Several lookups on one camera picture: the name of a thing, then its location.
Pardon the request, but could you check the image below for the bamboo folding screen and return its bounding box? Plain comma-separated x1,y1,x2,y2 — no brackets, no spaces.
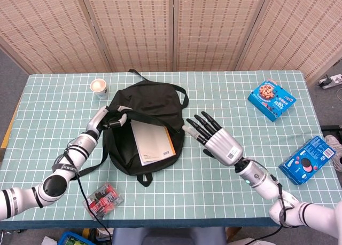
0,0,342,82

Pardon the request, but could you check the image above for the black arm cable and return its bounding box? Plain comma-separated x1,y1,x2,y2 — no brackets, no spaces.
63,146,113,242
263,163,292,242

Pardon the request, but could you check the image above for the black fabric backpack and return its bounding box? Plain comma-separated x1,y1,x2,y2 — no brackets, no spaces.
79,68,188,187

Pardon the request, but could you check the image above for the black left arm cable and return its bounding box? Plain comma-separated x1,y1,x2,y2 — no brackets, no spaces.
63,146,113,242

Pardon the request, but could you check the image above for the white power strip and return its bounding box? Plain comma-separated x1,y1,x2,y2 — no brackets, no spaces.
317,74,342,90

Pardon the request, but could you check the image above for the blue plastic crate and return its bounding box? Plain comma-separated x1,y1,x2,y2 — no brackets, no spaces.
58,231,90,245

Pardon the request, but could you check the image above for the white tape roll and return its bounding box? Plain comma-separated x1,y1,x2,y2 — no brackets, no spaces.
96,227,114,242

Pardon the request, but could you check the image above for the blue-grey chair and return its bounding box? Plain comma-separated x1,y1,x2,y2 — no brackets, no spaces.
111,226,228,245

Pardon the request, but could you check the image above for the white paper cup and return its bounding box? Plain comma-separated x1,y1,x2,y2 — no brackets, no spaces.
89,78,110,101

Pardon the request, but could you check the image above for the blue chocolate chip cookie box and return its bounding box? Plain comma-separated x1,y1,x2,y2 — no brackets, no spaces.
247,78,297,122

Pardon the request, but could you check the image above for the green checkered tablecloth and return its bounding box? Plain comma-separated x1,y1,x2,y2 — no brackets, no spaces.
0,70,339,228

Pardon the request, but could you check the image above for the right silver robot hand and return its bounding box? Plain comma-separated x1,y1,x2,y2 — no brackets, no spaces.
182,110,244,167

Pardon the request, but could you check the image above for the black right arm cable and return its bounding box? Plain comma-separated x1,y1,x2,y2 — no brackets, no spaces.
263,163,292,242

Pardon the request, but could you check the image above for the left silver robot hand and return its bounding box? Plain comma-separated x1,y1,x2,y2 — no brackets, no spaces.
87,105,133,135

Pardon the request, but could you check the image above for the blue Oreo cookie box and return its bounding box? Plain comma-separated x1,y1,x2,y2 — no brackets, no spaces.
278,135,336,186

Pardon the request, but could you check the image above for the white book yellow spine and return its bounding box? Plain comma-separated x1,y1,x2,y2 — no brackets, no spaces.
130,119,177,167

